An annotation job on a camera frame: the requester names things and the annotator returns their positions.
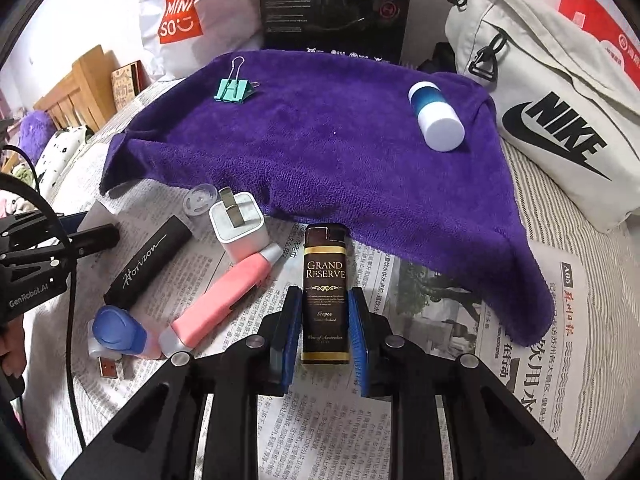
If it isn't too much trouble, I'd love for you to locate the illustrated book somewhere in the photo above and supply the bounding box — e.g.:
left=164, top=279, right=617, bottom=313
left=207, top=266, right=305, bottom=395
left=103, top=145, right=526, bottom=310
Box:
left=111, top=60, right=146, bottom=111

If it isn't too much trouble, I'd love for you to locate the newspaper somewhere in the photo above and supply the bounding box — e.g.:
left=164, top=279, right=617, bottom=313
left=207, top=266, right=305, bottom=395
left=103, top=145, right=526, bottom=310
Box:
left=75, top=180, right=608, bottom=480

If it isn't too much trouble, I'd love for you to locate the striped bed sheet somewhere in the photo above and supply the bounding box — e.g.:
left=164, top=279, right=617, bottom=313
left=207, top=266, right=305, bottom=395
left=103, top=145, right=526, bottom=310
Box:
left=30, top=67, right=640, bottom=480

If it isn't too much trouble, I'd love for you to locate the purple towel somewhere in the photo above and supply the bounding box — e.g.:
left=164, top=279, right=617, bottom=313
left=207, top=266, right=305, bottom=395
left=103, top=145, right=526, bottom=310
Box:
left=101, top=49, right=555, bottom=347

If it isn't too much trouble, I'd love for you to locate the white charger plug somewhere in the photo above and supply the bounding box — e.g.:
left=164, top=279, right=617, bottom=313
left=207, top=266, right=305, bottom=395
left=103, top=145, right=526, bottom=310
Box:
left=209, top=187, right=265, bottom=262

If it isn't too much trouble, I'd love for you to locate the white usb lamp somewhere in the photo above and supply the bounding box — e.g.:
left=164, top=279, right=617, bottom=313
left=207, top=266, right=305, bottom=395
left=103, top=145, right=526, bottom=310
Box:
left=86, top=320, right=123, bottom=380

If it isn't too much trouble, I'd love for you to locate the black lighter with gold label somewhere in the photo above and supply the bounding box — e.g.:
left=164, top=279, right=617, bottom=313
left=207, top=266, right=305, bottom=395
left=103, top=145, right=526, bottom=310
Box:
left=300, top=223, right=352, bottom=366

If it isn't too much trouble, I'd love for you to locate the person's left hand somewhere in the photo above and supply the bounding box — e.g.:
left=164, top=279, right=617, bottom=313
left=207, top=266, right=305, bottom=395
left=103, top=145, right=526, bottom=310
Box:
left=0, top=320, right=27, bottom=401

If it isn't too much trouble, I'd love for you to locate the purple plush toy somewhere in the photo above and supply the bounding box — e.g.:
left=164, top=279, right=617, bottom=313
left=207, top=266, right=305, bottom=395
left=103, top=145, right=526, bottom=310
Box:
left=17, top=109, right=56, bottom=161

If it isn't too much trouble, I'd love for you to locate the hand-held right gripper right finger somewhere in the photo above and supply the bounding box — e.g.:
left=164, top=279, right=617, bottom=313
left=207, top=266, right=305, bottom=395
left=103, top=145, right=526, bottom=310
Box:
left=348, top=287, right=586, bottom=480

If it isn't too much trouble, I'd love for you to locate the blue orange correction tape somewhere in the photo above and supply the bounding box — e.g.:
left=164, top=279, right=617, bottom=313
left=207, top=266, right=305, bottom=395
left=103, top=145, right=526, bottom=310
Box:
left=95, top=306, right=163, bottom=361

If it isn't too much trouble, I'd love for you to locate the white canvas bag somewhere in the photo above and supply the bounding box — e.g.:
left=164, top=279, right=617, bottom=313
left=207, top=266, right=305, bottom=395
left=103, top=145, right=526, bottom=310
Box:
left=444, top=0, right=640, bottom=233

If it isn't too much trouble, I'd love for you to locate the black rectangular case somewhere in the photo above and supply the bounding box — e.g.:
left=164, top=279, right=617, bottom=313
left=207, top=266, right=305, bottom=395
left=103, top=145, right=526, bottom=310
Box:
left=103, top=215, right=193, bottom=311

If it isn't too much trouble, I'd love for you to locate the black cable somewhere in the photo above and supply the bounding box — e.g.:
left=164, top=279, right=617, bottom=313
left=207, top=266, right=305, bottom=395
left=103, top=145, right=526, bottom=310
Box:
left=0, top=144, right=93, bottom=466

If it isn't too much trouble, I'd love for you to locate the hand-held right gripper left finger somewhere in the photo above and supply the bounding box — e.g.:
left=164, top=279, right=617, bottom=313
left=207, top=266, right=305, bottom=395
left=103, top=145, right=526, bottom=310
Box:
left=62, top=285, right=303, bottom=480

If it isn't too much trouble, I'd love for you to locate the red and white paper bag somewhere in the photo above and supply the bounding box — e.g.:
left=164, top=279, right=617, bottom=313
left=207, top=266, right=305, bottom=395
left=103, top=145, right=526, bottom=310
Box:
left=557, top=0, right=640, bottom=86

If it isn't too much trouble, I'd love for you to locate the wooden bedside table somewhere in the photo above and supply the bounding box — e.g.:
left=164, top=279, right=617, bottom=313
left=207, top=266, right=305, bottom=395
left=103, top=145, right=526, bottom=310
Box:
left=32, top=45, right=118, bottom=131

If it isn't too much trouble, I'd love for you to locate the white pillow with black spots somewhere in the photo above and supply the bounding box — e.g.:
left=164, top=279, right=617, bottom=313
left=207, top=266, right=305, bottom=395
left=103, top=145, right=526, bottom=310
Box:
left=35, top=125, right=96, bottom=201

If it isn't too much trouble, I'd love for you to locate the clear round plastic cap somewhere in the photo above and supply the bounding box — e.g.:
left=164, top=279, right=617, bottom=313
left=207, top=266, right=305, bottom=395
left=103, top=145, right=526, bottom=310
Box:
left=183, top=184, right=218, bottom=218

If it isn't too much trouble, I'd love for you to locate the pink marker pen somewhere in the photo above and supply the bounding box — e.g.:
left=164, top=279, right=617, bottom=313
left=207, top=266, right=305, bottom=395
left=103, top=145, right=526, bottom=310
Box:
left=159, top=243, right=283, bottom=356

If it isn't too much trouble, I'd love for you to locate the green binder clip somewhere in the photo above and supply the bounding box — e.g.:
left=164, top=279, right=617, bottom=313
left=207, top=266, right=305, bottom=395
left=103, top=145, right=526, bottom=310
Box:
left=215, top=56, right=261, bottom=106

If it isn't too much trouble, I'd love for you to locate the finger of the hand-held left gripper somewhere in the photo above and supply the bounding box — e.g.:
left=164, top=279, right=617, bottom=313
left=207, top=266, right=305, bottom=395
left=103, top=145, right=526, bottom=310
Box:
left=60, top=211, right=91, bottom=232
left=52, top=224, right=121, bottom=263

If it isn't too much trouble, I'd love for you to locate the black product box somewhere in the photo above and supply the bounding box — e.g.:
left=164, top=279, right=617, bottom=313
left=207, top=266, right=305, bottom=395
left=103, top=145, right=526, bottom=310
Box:
left=257, top=0, right=417, bottom=66

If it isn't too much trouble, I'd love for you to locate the white and blue bottle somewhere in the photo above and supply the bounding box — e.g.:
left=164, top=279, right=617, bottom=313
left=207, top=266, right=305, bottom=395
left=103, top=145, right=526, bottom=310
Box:
left=407, top=81, right=466, bottom=152

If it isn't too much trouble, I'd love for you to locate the white shopping bag red logo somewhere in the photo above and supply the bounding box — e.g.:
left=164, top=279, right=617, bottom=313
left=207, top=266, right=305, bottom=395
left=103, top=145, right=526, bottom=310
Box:
left=137, top=0, right=266, bottom=81

